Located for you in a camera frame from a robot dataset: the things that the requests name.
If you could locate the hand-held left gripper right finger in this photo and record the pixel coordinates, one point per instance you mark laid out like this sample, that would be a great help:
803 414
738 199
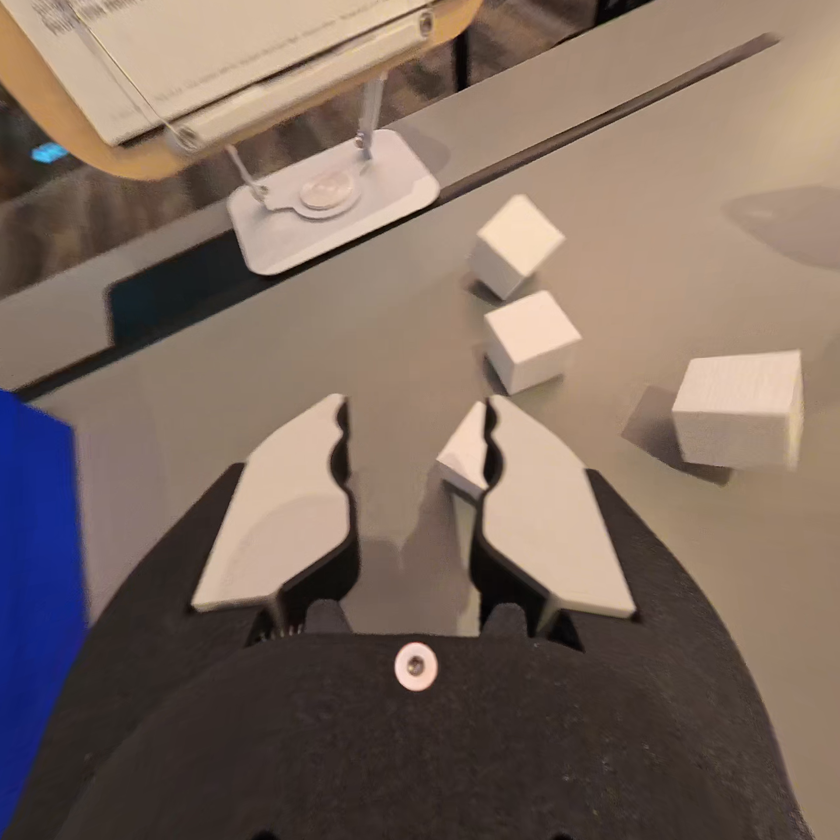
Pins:
558 525

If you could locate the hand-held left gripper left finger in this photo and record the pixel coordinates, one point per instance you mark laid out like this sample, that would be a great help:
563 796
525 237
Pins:
275 525

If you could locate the white foam cube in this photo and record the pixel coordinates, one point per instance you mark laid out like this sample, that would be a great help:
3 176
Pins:
735 407
531 341
466 453
515 246

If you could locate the blue plastic bin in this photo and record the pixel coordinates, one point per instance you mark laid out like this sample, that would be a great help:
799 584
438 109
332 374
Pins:
39 525

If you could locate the printed instruction sheet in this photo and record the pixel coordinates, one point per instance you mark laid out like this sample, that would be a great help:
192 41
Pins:
197 52

